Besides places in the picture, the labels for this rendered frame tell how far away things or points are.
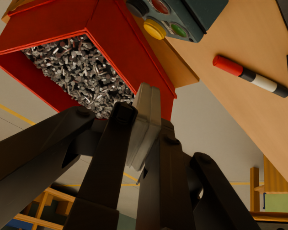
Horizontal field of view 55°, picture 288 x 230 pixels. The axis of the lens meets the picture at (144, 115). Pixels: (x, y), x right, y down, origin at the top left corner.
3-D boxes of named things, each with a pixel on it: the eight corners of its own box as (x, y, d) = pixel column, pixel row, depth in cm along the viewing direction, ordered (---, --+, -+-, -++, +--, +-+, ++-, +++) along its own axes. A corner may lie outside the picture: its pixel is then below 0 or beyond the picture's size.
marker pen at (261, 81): (290, 86, 42) (290, 95, 41) (281, 91, 43) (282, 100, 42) (219, 52, 38) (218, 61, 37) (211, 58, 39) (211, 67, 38)
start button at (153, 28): (157, 32, 34) (152, 39, 34) (143, 15, 32) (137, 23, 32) (172, 35, 32) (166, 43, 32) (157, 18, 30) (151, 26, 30)
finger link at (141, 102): (127, 169, 15) (114, 164, 15) (136, 119, 21) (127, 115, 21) (148, 122, 14) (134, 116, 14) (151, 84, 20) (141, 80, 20)
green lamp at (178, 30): (178, 34, 31) (176, 44, 30) (167, 20, 29) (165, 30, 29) (193, 28, 30) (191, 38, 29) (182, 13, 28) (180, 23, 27)
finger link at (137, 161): (148, 122, 14) (162, 127, 14) (151, 84, 20) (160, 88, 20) (127, 169, 15) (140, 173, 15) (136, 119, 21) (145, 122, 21)
